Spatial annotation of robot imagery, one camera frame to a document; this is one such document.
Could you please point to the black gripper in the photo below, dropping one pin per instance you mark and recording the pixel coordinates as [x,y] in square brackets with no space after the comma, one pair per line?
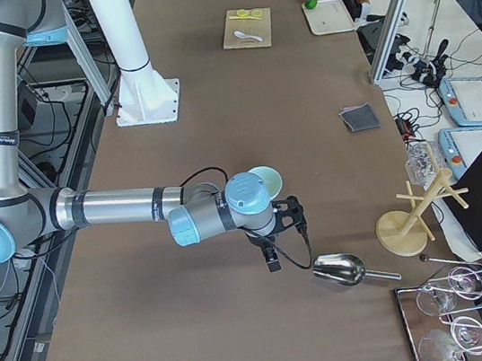
[261,241]

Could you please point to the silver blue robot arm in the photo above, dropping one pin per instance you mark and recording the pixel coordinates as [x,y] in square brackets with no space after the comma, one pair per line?
[248,202]

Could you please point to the light green bowl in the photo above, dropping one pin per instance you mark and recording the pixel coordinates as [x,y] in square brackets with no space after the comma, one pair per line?
[271,178]

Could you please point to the white ceramic spoon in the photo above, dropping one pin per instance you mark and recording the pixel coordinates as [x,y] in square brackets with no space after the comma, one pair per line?
[245,36]

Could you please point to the metal scoop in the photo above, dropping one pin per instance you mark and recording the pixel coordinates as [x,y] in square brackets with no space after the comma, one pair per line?
[347,269]

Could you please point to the wooden mug tree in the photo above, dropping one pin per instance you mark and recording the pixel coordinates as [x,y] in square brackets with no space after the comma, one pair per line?
[406,234]

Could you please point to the grey folded cloth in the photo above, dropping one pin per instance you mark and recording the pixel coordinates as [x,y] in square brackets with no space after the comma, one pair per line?
[359,118]

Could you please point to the clear glass container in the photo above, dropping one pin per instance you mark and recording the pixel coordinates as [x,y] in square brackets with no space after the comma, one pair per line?
[423,162]

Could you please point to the lower wine glass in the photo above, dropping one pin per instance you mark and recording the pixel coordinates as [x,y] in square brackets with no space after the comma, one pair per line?
[461,342]

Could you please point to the wine glass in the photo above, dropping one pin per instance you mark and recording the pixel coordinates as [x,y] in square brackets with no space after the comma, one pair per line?
[442,295]
[461,342]

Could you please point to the upper wine glass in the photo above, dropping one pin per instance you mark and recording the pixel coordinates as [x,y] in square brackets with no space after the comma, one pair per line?
[442,295]

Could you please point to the lower teach pendant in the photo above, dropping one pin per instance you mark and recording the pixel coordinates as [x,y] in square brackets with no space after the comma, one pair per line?
[460,147]

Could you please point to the teach pendant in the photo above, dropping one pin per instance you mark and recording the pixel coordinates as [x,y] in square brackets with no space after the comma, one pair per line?
[463,100]
[460,147]

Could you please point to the wooden cutting board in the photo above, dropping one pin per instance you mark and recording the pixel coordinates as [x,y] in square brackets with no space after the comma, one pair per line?
[260,27]

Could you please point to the yellow peeler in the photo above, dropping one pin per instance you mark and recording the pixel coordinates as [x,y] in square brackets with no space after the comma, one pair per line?
[243,14]

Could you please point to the white tray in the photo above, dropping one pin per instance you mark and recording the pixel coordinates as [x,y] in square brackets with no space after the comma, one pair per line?
[328,17]

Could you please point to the upper teach pendant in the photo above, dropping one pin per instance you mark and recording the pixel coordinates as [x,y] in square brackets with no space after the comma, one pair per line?
[463,100]

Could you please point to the green lime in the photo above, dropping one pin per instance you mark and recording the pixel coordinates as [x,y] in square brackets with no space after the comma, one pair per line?
[310,4]

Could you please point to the wire glass rack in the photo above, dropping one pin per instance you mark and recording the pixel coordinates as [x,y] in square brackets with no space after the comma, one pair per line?
[441,316]

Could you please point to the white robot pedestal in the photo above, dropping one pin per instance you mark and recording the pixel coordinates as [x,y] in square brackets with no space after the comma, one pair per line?
[145,97]

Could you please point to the aluminium frame post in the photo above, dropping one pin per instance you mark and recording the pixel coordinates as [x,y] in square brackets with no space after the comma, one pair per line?
[385,42]

